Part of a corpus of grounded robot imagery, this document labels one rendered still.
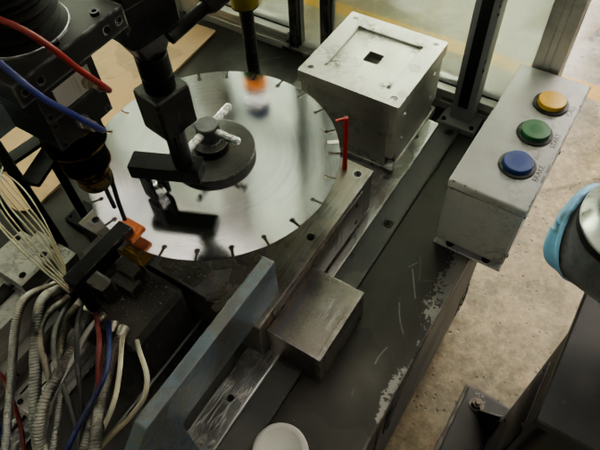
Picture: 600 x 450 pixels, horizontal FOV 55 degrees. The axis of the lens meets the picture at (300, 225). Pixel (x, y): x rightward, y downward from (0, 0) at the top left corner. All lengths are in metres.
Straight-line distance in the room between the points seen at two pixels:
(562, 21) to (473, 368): 0.99
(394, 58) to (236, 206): 0.41
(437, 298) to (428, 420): 0.76
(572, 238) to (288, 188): 0.34
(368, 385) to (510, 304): 1.02
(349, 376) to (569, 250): 0.32
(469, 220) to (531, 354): 0.91
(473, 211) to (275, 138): 0.29
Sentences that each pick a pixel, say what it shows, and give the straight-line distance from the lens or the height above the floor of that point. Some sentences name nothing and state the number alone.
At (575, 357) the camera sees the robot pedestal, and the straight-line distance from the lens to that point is 0.89.
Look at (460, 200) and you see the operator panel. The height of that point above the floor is 0.86.
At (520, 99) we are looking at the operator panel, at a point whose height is 0.90.
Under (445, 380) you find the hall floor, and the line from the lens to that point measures 1.64.
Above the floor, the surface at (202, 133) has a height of 1.00.
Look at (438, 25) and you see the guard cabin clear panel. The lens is 1.06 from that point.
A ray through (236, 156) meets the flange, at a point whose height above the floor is 0.96.
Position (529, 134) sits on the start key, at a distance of 0.88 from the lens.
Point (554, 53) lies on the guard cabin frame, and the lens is 0.99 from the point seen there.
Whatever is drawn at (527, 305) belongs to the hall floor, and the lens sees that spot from 1.79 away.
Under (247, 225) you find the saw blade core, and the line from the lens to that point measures 0.69.
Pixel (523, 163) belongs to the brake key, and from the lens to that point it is 0.84.
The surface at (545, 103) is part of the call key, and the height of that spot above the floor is 0.91.
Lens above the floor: 1.50
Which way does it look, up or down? 54 degrees down
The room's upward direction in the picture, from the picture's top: 4 degrees counter-clockwise
